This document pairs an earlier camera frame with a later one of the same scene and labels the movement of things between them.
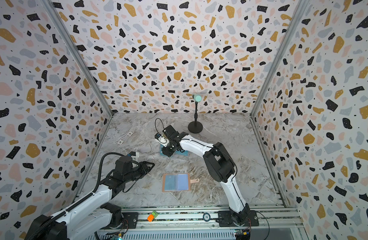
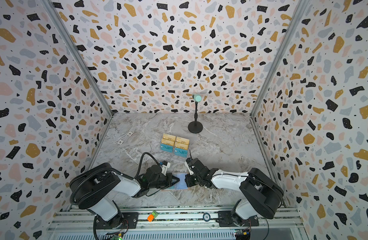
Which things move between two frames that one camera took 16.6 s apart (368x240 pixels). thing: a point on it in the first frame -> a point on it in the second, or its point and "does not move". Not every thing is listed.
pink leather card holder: [177, 182] does not move
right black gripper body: [169, 143] -> [191, 176]
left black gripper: [145, 168] -> [170, 177]
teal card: [179, 153] does not move
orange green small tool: [151, 217] does not move
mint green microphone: [197, 98] does not move
